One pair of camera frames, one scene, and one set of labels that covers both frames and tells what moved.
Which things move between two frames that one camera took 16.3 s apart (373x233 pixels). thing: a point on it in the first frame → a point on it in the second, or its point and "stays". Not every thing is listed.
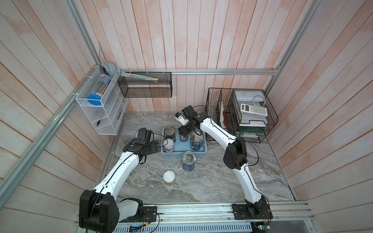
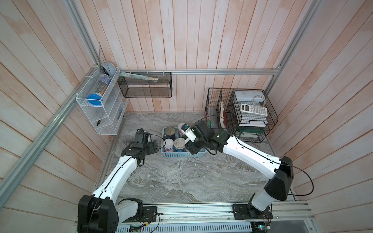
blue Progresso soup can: x=189 y=161 → x=179 y=145
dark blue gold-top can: x=170 y=133 stays
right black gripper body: x=186 y=129 → x=196 y=146
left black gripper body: x=151 y=147 stays
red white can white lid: x=168 y=145 stays
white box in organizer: x=251 y=96 stays
